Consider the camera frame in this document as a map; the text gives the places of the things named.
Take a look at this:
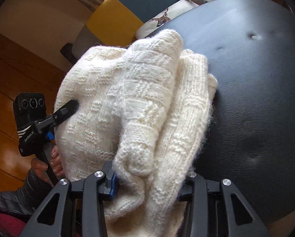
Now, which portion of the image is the grey yellow blue sofa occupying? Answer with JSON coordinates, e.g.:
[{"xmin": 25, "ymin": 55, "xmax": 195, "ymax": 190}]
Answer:
[{"xmin": 72, "ymin": 0, "xmax": 215, "ymax": 59}]

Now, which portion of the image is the white knitted sweater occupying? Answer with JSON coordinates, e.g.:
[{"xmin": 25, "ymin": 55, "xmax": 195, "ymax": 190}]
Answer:
[{"xmin": 54, "ymin": 29, "xmax": 217, "ymax": 236}]

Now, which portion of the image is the black puffer jacket sleeve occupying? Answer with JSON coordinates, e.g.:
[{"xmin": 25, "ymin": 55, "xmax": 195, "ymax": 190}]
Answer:
[{"xmin": 0, "ymin": 169, "xmax": 52, "ymax": 217}]

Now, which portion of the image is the black sofa leg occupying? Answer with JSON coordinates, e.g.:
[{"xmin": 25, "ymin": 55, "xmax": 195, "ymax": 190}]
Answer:
[{"xmin": 60, "ymin": 43, "xmax": 77, "ymax": 65}]

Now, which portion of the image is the white deer print pillow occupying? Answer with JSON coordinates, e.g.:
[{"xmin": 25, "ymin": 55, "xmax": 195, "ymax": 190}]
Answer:
[{"xmin": 136, "ymin": 0, "xmax": 199, "ymax": 40}]

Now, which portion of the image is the black leather ottoman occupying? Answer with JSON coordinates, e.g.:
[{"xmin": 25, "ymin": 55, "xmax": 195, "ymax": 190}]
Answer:
[{"xmin": 134, "ymin": 0, "xmax": 295, "ymax": 228}]

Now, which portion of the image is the person's left hand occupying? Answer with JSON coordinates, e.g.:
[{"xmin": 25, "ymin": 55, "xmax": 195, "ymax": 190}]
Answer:
[{"xmin": 31, "ymin": 146, "xmax": 65, "ymax": 182}]

